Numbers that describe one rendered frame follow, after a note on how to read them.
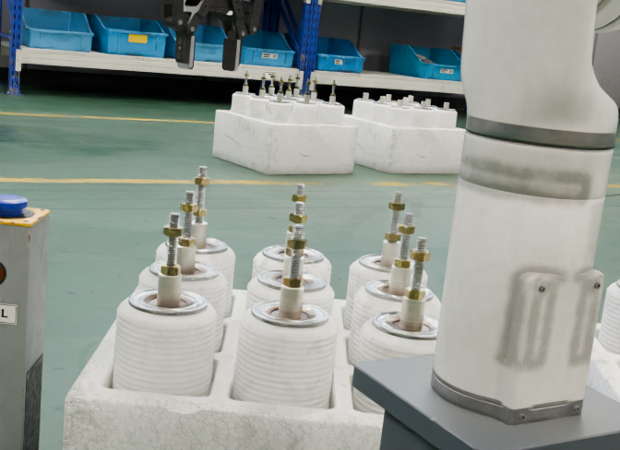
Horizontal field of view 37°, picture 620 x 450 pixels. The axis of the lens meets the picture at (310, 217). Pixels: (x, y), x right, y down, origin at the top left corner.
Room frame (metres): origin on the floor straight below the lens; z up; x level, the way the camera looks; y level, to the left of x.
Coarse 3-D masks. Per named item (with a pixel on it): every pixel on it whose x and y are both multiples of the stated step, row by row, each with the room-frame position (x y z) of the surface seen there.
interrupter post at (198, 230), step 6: (204, 222) 1.09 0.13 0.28; (192, 228) 1.08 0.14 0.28; (198, 228) 1.08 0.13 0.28; (204, 228) 1.08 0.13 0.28; (192, 234) 1.08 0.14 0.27; (198, 234) 1.08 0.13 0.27; (204, 234) 1.09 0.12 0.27; (198, 240) 1.08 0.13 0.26; (204, 240) 1.09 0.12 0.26; (198, 246) 1.08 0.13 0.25; (204, 246) 1.09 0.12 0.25
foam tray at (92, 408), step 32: (224, 320) 1.03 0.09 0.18; (96, 352) 0.89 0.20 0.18; (224, 352) 0.93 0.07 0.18; (96, 384) 0.81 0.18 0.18; (224, 384) 0.84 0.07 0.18; (96, 416) 0.78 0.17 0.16; (128, 416) 0.78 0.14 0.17; (160, 416) 0.78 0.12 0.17; (192, 416) 0.78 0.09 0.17; (224, 416) 0.78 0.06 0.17; (256, 416) 0.78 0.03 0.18; (288, 416) 0.78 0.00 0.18; (320, 416) 0.79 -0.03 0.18; (352, 416) 0.80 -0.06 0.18; (64, 448) 0.78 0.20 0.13; (96, 448) 0.78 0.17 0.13; (128, 448) 0.78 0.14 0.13; (160, 448) 0.78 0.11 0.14; (192, 448) 0.78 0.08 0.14; (224, 448) 0.78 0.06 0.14; (256, 448) 0.78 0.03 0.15; (288, 448) 0.78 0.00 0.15; (320, 448) 0.78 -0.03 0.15; (352, 448) 0.78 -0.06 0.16
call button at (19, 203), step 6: (0, 198) 0.89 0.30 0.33; (6, 198) 0.89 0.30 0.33; (12, 198) 0.89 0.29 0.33; (18, 198) 0.89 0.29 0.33; (24, 198) 0.90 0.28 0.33; (0, 204) 0.87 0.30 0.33; (6, 204) 0.88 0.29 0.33; (12, 204) 0.88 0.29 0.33; (18, 204) 0.88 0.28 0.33; (24, 204) 0.89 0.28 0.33; (0, 210) 0.88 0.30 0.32; (6, 210) 0.88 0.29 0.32; (12, 210) 0.88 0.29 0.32; (18, 210) 0.89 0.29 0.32
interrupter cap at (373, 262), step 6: (360, 258) 1.10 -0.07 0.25; (366, 258) 1.11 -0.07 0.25; (372, 258) 1.11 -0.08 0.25; (378, 258) 1.12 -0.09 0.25; (360, 264) 1.09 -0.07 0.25; (366, 264) 1.08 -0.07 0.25; (372, 264) 1.08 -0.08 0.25; (378, 264) 1.10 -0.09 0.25; (378, 270) 1.06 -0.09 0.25; (384, 270) 1.06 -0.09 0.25; (390, 270) 1.06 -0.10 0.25
